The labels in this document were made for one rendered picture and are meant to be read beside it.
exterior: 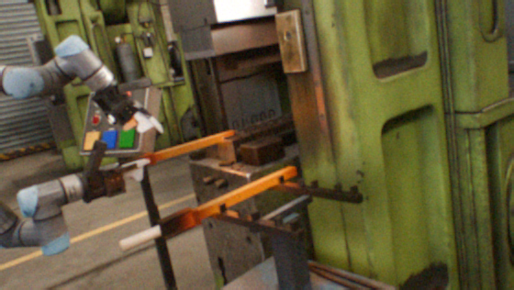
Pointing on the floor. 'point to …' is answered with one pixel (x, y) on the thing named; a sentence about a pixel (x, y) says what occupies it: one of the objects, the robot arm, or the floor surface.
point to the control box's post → (155, 226)
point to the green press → (126, 10)
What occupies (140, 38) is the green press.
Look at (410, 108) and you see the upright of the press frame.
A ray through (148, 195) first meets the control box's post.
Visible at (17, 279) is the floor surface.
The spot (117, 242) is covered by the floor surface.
